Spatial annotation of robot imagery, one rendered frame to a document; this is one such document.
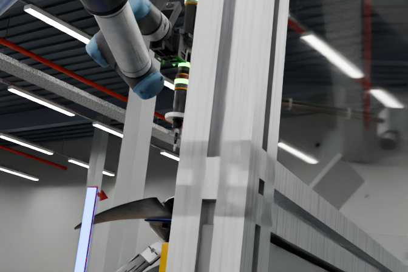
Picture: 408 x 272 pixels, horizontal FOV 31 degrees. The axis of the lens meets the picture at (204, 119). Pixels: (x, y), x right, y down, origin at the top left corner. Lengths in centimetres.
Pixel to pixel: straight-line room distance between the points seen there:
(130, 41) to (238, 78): 116
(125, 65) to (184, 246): 126
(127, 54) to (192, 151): 120
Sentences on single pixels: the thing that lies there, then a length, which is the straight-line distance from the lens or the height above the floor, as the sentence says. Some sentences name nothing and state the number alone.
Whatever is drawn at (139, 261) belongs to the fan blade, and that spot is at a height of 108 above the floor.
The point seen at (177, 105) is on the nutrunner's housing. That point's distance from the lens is 193.
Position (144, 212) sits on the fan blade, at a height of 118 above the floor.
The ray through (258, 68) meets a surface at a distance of 38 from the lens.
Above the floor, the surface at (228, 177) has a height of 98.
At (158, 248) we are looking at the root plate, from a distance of 194.
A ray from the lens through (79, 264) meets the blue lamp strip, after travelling 156.
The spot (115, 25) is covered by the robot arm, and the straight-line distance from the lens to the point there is 148.
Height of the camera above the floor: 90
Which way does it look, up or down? 17 degrees up
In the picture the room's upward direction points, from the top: 6 degrees clockwise
